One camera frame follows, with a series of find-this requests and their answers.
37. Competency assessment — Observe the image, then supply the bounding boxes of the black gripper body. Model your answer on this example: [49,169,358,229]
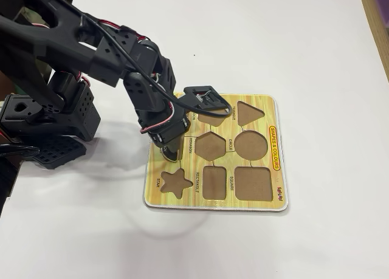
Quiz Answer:
[138,98,191,146]

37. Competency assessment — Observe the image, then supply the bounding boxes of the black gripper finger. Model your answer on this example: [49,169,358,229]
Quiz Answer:
[171,135,184,161]
[159,143,176,163]

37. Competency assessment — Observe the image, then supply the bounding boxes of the black semicircle piece yellow pin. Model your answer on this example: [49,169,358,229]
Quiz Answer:
[160,148,181,164]

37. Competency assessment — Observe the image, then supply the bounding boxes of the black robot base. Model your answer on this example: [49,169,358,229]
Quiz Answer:
[0,92,64,139]

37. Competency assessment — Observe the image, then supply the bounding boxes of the wooden shape puzzle board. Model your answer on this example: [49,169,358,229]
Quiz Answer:
[142,92,289,213]

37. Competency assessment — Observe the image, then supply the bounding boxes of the black grid table clamp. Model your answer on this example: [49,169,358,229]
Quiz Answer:
[22,135,88,170]

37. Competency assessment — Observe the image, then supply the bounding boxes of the dark brown panel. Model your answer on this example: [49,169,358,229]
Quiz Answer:
[0,156,22,207]

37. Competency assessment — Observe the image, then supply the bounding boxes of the light wooden edge strip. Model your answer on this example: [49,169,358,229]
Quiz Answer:
[360,0,389,81]

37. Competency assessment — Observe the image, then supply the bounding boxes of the red white gripper wire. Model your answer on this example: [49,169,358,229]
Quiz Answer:
[139,107,188,134]

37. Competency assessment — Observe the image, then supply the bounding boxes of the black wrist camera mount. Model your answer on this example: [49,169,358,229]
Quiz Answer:
[177,84,232,119]

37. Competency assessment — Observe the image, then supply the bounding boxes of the thin black camera cable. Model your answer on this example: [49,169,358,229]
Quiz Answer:
[79,15,231,118]

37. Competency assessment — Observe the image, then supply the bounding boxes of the red white servo wires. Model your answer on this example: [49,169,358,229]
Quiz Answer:
[75,71,92,88]

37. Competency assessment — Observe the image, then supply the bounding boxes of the glossy black cable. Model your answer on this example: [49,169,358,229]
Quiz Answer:
[0,142,40,158]

